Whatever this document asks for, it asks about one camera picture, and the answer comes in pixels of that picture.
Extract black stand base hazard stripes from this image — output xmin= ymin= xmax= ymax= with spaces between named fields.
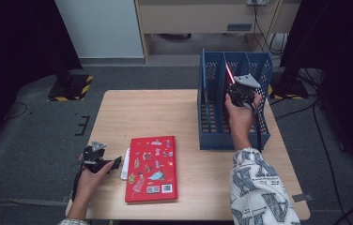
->
xmin=47 ymin=74 xmax=95 ymax=102
xmin=267 ymin=69 xmax=310 ymax=101

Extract white power strip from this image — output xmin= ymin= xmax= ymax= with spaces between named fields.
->
xmin=247 ymin=0 xmax=270 ymax=7

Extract dark curtain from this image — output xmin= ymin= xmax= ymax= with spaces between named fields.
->
xmin=0 ymin=0 xmax=84 ymax=158
xmin=279 ymin=0 xmax=353 ymax=176

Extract white cabinet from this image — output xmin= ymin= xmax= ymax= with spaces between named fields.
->
xmin=54 ymin=0 xmax=145 ymax=60

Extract blue plastic file rack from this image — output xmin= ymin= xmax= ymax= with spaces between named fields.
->
xmin=196 ymin=48 xmax=274 ymax=152

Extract left hand-held gripper black cable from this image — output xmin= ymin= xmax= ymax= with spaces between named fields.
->
xmin=71 ymin=170 xmax=84 ymax=201

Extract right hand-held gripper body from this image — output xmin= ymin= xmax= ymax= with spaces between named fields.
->
xmin=226 ymin=73 xmax=262 ymax=109

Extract red illustrated hardcover book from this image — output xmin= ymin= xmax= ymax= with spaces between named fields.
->
xmin=124 ymin=135 xmax=179 ymax=204
xmin=223 ymin=63 xmax=237 ymax=95

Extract black floor tape marks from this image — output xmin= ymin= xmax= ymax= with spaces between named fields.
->
xmin=74 ymin=115 xmax=91 ymax=137

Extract hanging black cables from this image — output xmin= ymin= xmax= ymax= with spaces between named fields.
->
xmin=253 ymin=3 xmax=288 ymax=60

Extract person's left hand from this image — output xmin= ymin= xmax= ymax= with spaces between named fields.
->
xmin=76 ymin=160 xmax=115 ymax=203

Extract hand-held gripper black cable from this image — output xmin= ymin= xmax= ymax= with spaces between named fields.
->
xmin=71 ymin=170 xmax=84 ymax=201
xmin=249 ymin=99 xmax=264 ymax=153

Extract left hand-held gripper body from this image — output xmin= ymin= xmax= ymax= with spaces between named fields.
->
xmin=82 ymin=141 xmax=111 ymax=173

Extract thin black floor cable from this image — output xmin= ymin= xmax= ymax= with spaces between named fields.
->
xmin=7 ymin=101 xmax=28 ymax=120

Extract right hand-held gripper black cable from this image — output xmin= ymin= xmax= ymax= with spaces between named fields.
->
xmin=249 ymin=99 xmax=264 ymax=153

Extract white book with green leaf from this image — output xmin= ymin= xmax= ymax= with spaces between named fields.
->
xmin=120 ymin=147 xmax=131 ymax=181

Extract person's right hand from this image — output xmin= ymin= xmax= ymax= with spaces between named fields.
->
xmin=224 ymin=92 xmax=264 ymax=150

